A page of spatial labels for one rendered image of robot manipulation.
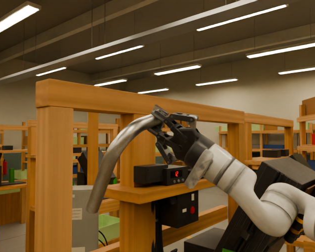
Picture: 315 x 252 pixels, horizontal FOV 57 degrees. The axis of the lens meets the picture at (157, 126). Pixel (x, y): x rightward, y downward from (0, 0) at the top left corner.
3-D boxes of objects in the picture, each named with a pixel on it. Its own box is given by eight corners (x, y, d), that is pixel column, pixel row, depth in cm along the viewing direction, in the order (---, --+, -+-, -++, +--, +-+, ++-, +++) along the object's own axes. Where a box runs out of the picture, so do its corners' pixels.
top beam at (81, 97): (244, 123, 208) (244, 111, 208) (48, 105, 94) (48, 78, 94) (233, 124, 214) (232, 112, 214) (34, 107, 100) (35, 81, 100)
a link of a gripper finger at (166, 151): (171, 164, 66) (160, 140, 67) (165, 166, 67) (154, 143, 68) (176, 160, 68) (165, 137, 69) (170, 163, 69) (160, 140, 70)
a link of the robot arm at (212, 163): (202, 150, 55) (230, 170, 53) (221, 137, 64) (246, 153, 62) (181, 185, 59) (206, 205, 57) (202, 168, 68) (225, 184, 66)
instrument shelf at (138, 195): (243, 179, 176) (243, 172, 176) (139, 204, 107) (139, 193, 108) (207, 175, 192) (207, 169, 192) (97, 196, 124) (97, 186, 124)
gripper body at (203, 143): (205, 168, 68) (174, 145, 71) (223, 139, 64) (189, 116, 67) (192, 180, 61) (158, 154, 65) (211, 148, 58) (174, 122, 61)
